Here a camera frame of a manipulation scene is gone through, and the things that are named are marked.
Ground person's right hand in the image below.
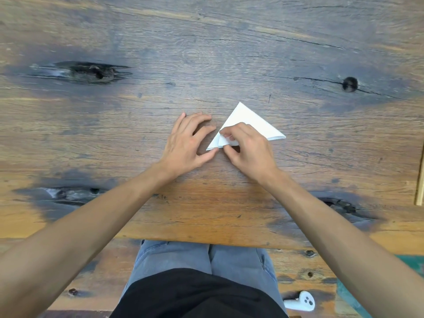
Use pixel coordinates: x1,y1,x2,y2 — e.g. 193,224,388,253
219,122,283,188

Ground person's left hand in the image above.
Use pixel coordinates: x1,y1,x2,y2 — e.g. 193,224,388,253
158,112,220,180

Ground white paper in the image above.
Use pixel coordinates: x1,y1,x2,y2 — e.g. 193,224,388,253
206,102,286,151

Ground person's right forearm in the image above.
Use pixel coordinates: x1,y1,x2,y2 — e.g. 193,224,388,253
261,169,424,318

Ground person's left forearm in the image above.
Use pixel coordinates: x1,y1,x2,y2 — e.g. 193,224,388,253
0,161,182,318

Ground grey jeans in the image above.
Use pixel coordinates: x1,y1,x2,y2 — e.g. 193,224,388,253
120,240,287,313

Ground black shirt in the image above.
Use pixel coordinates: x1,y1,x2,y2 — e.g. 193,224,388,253
109,268,289,318

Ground wooden bench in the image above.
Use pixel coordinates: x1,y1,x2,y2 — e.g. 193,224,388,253
0,238,365,318

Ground white controller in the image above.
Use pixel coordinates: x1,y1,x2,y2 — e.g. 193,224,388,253
283,291,315,312

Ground light wooden strip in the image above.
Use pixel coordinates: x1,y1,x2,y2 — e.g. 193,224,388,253
414,158,424,206

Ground teal painted board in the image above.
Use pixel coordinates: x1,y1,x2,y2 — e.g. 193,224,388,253
336,254,424,318

